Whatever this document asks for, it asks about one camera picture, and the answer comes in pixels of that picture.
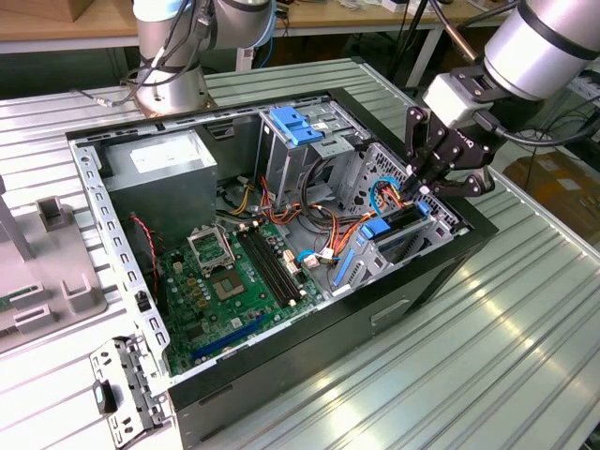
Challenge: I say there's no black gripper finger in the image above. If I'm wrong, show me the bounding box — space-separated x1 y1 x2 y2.
403 106 446 198
419 168 496 198

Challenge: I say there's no orange yellow power wire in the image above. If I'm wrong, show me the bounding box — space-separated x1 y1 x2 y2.
333 181 418 268

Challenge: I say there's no blue data wire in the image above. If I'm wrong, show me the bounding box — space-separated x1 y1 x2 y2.
367 175 399 218

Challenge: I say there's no hard disk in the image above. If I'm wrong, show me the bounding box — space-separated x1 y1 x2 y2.
331 201 435 292

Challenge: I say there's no silver disk bay cage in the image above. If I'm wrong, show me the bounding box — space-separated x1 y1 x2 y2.
327 142 472 299

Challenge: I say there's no cardboard box with labels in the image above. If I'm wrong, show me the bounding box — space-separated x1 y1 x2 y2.
502 149 600 238

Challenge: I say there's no black tripod stand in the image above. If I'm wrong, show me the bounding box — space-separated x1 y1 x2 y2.
386 0 432 90

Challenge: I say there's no blue plastic drive latch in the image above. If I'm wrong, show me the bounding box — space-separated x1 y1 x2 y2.
270 107 324 147

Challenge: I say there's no silver optical drive cage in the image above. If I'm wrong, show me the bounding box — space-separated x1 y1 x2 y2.
256 100 372 210

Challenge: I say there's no long wooden desk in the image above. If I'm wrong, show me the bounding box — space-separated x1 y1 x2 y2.
0 0 559 90

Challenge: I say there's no black RAM slot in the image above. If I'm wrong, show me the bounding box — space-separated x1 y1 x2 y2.
236 228 292 309
250 224 305 304

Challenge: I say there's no black open PC case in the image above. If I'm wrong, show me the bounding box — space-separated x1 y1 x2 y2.
64 86 499 446

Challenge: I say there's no CPU socket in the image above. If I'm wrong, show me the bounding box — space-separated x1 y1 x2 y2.
209 270 254 304

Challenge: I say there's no green motherboard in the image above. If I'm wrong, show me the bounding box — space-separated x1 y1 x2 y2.
157 219 324 376

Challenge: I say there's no grey power supply unit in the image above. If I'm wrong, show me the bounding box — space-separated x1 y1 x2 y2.
100 129 219 235

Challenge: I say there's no blue expansion slot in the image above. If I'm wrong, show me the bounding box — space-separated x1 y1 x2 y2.
189 312 268 363

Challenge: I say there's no black case fan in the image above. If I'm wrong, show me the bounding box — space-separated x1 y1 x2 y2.
126 213 170 315

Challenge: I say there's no grey parts rack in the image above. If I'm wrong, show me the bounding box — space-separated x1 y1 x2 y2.
0 175 112 355

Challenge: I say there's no green RAM stick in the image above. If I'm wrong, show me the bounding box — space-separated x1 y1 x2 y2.
0 284 39 313

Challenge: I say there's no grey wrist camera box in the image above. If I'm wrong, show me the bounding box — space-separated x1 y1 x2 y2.
421 72 493 128

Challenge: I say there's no thick black camera cable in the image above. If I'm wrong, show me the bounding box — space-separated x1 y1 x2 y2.
475 110 600 149

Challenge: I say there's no copper cable connector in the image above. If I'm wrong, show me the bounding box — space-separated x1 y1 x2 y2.
440 18 480 65

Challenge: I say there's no black cable bundle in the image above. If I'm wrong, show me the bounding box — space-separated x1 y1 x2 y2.
301 157 341 221

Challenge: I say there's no orange red wire bundle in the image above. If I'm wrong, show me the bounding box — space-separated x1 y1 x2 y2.
260 176 351 263

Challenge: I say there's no short blue wire white plug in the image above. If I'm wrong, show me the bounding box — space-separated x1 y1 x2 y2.
295 250 341 269

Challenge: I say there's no yellow black wire bundle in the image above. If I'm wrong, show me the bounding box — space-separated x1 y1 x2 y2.
219 176 258 218

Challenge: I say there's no metal socket cover frame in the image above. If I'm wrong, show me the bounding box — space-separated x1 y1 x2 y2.
186 223 235 276

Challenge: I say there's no red black fan wire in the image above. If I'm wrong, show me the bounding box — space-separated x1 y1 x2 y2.
128 214 163 282

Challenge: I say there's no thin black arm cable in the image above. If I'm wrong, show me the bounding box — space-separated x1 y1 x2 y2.
69 0 218 110

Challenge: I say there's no silver expansion slot bracket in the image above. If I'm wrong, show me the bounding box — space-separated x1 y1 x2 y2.
88 333 173 446

